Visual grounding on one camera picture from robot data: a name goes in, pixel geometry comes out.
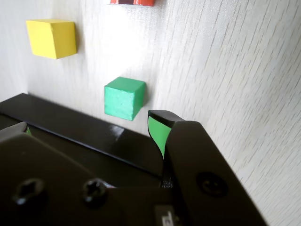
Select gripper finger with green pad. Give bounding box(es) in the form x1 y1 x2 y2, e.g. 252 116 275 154
147 110 269 226

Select green wooden cube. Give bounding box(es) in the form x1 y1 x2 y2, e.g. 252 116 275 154
104 76 146 122

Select yellow wooden cube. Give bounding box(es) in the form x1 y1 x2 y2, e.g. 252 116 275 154
25 19 78 60

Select red orange carton box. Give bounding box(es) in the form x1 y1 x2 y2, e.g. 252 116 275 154
103 0 156 8

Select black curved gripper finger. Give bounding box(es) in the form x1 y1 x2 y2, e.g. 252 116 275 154
0 121 123 226

